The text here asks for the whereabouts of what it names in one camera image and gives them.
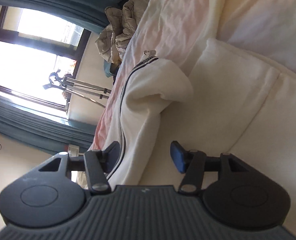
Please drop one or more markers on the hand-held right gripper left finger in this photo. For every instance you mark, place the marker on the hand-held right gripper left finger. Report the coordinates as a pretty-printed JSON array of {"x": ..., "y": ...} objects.
[{"x": 112, "y": 156}]

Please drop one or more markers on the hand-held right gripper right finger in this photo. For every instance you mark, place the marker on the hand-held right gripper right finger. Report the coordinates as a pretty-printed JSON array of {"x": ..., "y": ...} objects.
[{"x": 178, "y": 158}]

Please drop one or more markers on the cream fleece jacket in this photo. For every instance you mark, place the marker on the cream fleece jacket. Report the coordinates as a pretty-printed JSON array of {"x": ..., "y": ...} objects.
[{"x": 213, "y": 105}]

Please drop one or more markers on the crutches by window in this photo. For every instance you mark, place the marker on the crutches by window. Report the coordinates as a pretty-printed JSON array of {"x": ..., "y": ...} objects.
[{"x": 87, "y": 86}]

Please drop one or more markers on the dark framed window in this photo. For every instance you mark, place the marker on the dark framed window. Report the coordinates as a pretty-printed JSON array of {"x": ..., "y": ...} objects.
[{"x": 25, "y": 67}]

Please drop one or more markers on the beige quilt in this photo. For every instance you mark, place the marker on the beige quilt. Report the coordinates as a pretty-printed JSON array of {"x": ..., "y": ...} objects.
[{"x": 122, "y": 30}]

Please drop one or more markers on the pastel bed sheet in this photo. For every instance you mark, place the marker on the pastel bed sheet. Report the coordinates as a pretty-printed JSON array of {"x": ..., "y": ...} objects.
[{"x": 178, "y": 17}]

